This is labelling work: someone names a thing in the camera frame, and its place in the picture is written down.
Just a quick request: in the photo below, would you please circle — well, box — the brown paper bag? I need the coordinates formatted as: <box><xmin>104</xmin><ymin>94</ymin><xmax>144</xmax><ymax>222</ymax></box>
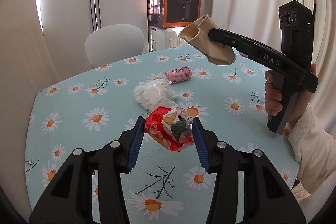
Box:
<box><xmin>179</xmin><ymin>14</ymin><xmax>236</xmax><ymax>65</ymax></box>

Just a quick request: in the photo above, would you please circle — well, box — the small pink carton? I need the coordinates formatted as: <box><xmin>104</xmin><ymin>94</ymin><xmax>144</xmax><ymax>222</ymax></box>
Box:
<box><xmin>165</xmin><ymin>67</ymin><xmax>192</xmax><ymax>84</ymax></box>

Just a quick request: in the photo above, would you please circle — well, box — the white tissue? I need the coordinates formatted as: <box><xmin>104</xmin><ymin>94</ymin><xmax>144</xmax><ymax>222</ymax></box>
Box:
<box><xmin>133</xmin><ymin>79</ymin><xmax>178</xmax><ymax>112</ymax></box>

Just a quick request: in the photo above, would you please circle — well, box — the red colourful wrapper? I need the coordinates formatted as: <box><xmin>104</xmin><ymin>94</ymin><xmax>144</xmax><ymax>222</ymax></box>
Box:
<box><xmin>144</xmin><ymin>106</ymin><xmax>194</xmax><ymax>152</ymax></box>

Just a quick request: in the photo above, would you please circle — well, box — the cream sleeve right forearm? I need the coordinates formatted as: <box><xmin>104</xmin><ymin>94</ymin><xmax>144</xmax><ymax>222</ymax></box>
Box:
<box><xmin>288</xmin><ymin>105</ymin><xmax>335</xmax><ymax>194</ymax></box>

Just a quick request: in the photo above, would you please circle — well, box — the right hand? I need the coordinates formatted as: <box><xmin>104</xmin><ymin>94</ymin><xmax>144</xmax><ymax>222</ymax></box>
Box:
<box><xmin>264</xmin><ymin>63</ymin><xmax>317</xmax><ymax>130</ymax></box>

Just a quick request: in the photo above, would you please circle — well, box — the white box under orange box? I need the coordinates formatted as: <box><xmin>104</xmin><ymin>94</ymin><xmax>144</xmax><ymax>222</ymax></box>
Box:
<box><xmin>149</xmin><ymin>26</ymin><xmax>187</xmax><ymax>52</ymax></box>

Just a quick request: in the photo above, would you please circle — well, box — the daisy print blue tablecloth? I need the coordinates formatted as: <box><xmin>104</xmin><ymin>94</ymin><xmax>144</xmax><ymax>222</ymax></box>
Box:
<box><xmin>26</xmin><ymin>46</ymin><xmax>299</xmax><ymax>223</ymax></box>

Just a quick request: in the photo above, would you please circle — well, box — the white chair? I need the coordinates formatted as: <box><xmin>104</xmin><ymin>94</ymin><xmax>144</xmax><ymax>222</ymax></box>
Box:
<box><xmin>85</xmin><ymin>24</ymin><xmax>144</xmax><ymax>68</ymax></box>

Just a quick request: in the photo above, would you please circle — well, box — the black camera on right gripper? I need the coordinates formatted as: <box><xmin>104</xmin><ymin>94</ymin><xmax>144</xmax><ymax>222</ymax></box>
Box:
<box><xmin>278</xmin><ymin>0</ymin><xmax>314</xmax><ymax>71</ymax></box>

